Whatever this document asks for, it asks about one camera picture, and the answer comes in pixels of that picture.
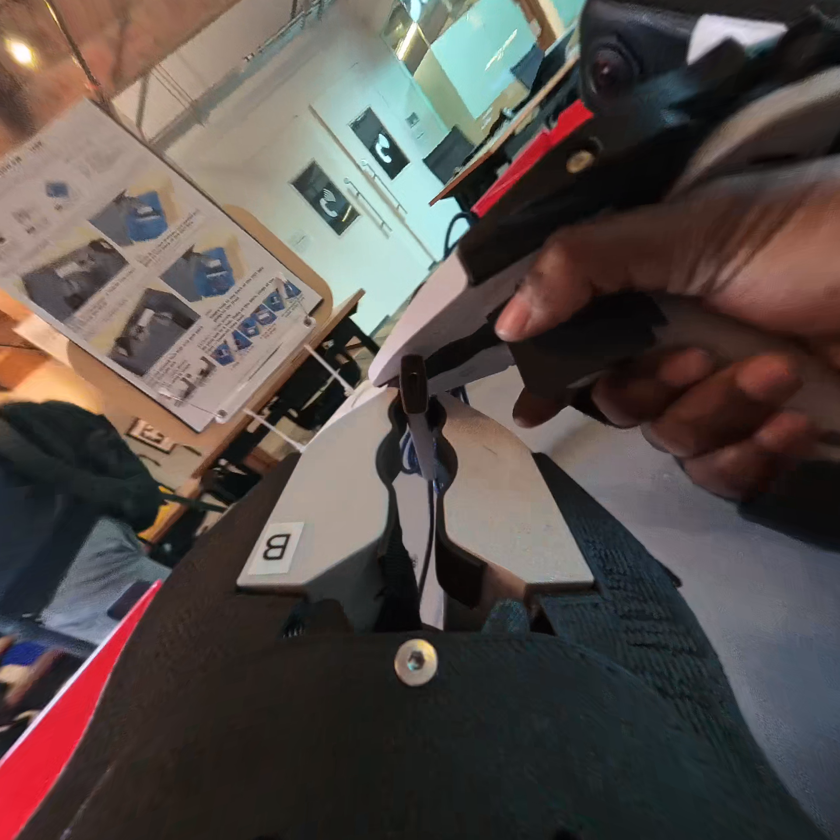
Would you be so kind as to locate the person's right hand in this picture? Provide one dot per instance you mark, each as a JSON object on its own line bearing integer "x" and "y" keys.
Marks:
{"x": 722, "y": 249}

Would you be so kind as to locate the white board stand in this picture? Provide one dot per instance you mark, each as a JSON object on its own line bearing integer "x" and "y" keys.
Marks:
{"x": 328, "y": 367}

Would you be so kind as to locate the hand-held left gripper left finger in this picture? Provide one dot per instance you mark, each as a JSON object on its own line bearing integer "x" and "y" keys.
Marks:
{"x": 328, "y": 499}

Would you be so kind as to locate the ceiling spot light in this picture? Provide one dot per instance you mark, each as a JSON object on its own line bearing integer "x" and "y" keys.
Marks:
{"x": 19, "y": 51}

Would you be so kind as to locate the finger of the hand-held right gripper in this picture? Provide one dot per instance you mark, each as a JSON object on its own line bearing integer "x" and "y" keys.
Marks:
{"x": 439, "y": 308}

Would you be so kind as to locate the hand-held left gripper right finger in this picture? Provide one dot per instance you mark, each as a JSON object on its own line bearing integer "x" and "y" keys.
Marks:
{"x": 512, "y": 518}

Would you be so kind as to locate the black usb hub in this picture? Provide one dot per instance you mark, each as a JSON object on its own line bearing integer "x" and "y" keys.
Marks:
{"x": 415, "y": 387}

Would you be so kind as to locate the wooden display board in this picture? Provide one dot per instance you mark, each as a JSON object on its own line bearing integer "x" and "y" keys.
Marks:
{"x": 282, "y": 249}

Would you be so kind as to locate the long wooden desk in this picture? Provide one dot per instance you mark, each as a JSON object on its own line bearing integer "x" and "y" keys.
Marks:
{"x": 489, "y": 148}

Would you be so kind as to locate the printed instruction sheet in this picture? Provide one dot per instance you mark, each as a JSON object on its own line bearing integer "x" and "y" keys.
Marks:
{"x": 98, "y": 262}

